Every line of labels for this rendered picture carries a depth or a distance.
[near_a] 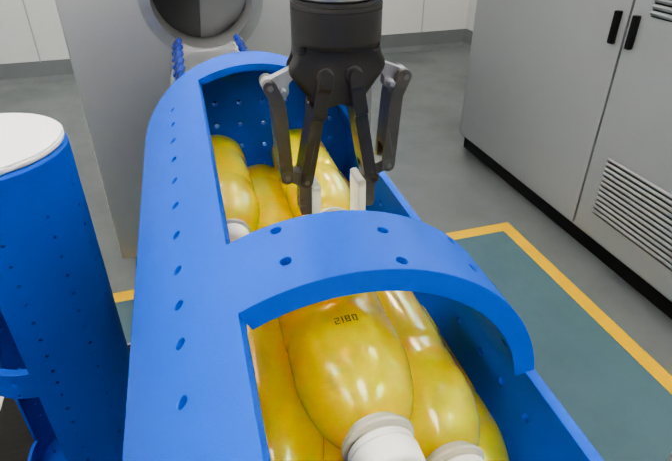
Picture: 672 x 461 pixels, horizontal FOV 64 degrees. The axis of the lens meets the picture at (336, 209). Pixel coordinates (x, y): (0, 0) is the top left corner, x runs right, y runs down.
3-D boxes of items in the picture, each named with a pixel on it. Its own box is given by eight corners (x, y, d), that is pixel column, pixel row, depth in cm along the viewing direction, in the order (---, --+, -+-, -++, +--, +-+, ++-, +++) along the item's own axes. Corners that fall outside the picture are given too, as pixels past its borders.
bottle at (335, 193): (307, 117, 69) (348, 184, 54) (331, 158, 73) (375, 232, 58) (260, 145, 69) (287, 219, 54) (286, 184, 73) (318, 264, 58)
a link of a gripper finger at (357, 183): (349, 167, 53) (356, 166, 53) (349, 226, 57) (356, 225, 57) (358, 181, 51) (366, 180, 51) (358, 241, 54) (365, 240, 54)
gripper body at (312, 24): (371, -18, 47) (368, 85, 52) (275, -13, 45) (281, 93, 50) (403, -2, 41) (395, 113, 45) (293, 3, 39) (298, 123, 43)
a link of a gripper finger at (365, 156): (334, 60, 47) (349, 55, 48) (356, 167, 54) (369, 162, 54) (346, 73, 44) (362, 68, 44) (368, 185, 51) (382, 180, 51)
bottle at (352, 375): (347, 274, 46) (437, 469, 31) (267, 290, 45) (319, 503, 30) (345, 205, 43) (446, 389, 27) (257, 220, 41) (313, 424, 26)
